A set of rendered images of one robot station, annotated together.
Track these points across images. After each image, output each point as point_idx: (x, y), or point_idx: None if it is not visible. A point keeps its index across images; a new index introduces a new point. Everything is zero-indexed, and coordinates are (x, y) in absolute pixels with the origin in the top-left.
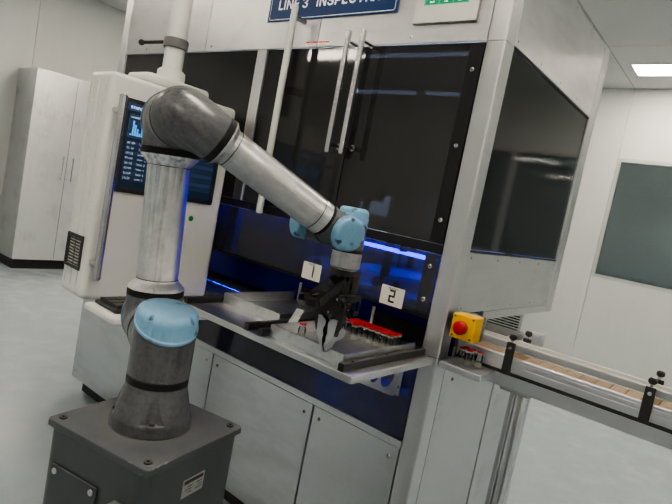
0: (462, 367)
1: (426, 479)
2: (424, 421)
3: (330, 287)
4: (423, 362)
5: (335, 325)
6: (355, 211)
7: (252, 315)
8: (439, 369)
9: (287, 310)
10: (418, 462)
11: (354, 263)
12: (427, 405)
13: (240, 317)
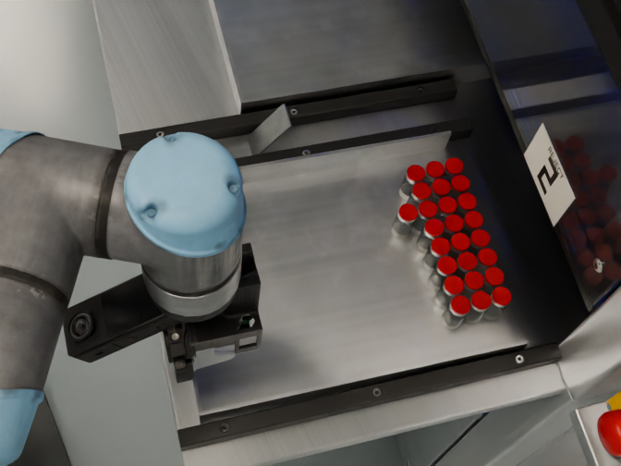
0: (614, 465)
1: (538, 461)
2: (518, 443)
3: (126, 326)
4: (516, 402)
5: (174, 367)
6: (147, 223)
7: (216, 46)
8: (582, 405)
9: (354, 9)
10: (501, 463)
11: (187, 309)
12: (530, 433)
13: (169, 61)
